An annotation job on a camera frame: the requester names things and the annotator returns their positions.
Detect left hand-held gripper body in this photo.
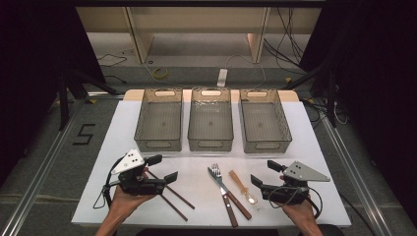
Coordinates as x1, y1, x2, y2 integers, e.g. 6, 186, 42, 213
111, 148, 167, 197

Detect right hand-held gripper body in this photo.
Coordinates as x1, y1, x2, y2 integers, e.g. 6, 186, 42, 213
260, 160, 331, 207

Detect spoon with light wooden handle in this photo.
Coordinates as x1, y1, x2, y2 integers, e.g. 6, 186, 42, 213
227, 169, 259, 207

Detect knife with brown handle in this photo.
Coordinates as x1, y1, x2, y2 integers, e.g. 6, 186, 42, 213
207, 166, 253, 221

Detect grey translucent plastic bin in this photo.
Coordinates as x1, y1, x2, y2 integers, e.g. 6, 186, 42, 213
133, 88, 184, 153
239, 88, 293, 154
187, 87, 235, 152

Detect fork with brown handle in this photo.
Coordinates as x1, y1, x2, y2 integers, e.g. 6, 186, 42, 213
210, 162, 239, 229

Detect person's left hand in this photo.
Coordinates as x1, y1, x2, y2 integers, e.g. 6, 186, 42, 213
109, 166, 158, 220

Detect person's right hand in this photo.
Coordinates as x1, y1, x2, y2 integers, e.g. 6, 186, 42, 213
278, 175, 318, 227

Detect white table cover sheet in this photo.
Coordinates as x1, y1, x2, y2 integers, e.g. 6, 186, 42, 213
71, 88, 352, 228

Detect black metal stand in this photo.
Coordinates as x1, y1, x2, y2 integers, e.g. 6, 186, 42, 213
280, 61, 339, 129
56, 69, 120, 132

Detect white power strip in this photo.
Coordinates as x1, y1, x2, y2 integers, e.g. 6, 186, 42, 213
216, 68, 229, 89

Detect beige wooden shelf unit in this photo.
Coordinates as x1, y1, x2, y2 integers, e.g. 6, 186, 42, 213
76, 6, 323, 65

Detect left hand-held gripper black cable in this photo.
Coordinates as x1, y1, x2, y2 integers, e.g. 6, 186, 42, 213
92, 156, 125, 210

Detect hand-held gripper black cable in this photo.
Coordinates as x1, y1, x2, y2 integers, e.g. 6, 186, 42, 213
268, 185, 325, 220
92, 156, 125, 210

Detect right hand-held gripper black cable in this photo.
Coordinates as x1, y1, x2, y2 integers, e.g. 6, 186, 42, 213
268, 185, 325, 220

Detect aluminium floor rail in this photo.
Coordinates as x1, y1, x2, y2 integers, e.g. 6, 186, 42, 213
318, 112, 392, 236
0, 91, 127, 236

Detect tangled floor cables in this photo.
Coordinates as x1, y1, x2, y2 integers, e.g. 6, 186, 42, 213
302, 97, 349, 128

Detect white cable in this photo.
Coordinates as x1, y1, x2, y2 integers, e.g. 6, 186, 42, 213
225, 53, 268, 90

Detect thin black floor cable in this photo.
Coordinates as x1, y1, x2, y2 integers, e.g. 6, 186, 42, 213
96, 52, 129, 85

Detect bundle of black cables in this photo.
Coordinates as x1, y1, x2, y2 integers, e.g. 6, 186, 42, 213
263, 7, 309, 76

